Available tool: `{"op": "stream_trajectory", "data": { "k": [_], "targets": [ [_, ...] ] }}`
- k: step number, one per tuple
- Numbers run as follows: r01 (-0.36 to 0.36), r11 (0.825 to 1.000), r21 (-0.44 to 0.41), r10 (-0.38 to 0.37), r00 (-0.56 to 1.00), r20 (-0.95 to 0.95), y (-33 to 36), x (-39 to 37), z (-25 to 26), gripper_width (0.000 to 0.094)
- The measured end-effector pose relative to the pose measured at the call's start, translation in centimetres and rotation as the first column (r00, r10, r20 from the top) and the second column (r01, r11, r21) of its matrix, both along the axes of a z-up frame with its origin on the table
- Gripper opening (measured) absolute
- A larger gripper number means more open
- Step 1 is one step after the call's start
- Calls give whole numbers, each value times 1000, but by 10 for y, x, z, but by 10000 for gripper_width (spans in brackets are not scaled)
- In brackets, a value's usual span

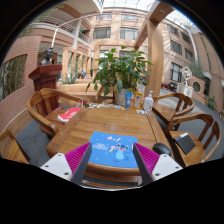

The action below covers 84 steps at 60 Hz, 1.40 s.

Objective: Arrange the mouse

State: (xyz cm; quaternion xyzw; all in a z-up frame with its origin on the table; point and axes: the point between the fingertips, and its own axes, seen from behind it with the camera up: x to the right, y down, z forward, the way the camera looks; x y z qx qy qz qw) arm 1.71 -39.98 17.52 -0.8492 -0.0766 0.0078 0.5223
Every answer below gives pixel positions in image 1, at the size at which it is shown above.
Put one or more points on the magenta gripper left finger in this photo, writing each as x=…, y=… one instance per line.
x=70, y=166

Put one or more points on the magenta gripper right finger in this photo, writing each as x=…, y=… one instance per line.
x=153, y=166

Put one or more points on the black computer mouse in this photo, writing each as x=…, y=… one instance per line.
x=161, y=148

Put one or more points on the blue cartoon mouse pad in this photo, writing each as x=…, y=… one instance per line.
x=113, y=150

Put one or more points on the black notebook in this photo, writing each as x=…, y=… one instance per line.
x=185, y=142

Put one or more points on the right near wooden armchair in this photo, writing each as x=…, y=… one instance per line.
x=205, y=144

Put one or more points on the wooden armchair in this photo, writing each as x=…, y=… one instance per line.
x=205, y=144
x=166, y=114
x=43, y=106

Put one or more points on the wooden table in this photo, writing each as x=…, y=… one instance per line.
x=80, y=128

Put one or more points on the red and white bag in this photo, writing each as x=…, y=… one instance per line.
x=65, y=117

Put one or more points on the right far wooden armchair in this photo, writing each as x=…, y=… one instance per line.
x=166, y=114

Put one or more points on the white pump bottle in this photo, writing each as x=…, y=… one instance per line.
x=148, y=103

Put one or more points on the yellow box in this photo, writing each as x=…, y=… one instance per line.
x=137, y=100

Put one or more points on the near left wooden chair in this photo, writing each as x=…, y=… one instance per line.
x=10, y=149

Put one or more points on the blue tube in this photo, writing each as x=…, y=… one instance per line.
x=128, y=98

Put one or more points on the left wooden armchair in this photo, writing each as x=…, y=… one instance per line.
x=43, y=106

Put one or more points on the white geometric sculpture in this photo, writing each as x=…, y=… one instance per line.
x=185, y=87

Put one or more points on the potted green plant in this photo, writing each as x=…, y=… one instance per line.
x=118, y=73

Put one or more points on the dark bust statue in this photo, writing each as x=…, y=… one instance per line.
x=47, y=57

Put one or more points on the dark red wooden pedestal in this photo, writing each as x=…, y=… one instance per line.
x=45, y=76

